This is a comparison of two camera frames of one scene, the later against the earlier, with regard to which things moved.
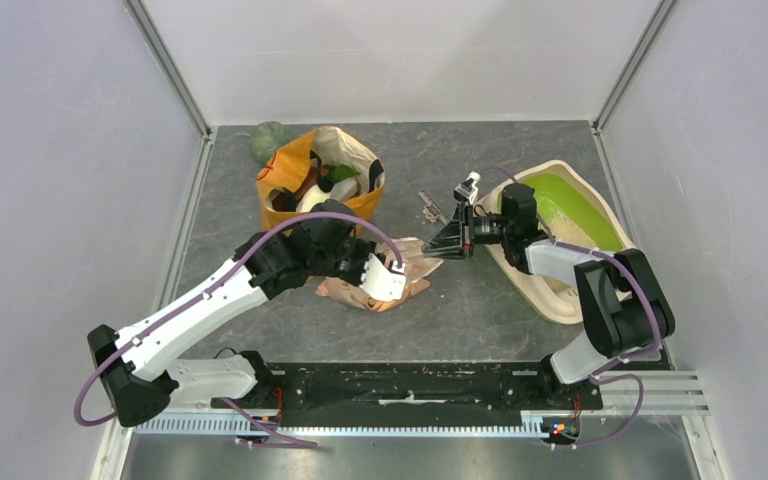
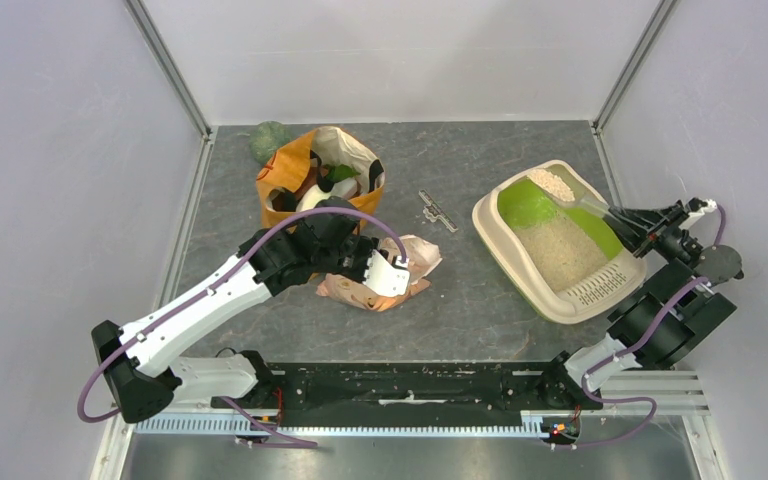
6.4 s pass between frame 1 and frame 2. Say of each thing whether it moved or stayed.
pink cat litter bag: stayed
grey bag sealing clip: stayed
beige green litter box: stayed
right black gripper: moved
